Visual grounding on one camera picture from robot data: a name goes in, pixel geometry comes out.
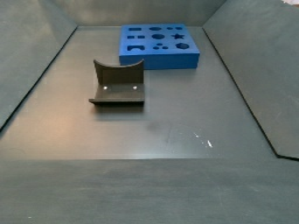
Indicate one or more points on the black curved holder stand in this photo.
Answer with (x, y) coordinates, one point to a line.
(120, 83)

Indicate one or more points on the blue shape sorter block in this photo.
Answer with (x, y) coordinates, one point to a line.
(163, 45)

